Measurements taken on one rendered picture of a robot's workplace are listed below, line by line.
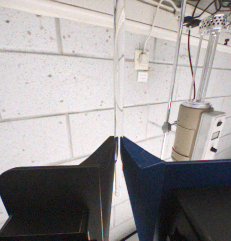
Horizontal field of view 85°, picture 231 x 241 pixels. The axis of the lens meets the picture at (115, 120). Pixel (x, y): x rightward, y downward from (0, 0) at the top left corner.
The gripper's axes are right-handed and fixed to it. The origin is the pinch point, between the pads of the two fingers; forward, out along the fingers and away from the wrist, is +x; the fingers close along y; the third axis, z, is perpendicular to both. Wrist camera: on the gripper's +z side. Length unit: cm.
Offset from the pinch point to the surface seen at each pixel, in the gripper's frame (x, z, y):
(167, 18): 62, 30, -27
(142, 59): 59, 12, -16
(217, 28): 32.1, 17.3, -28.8
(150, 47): 64, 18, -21
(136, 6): 55, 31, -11
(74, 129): 47, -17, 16
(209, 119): 27.2, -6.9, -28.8
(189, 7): 59, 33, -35
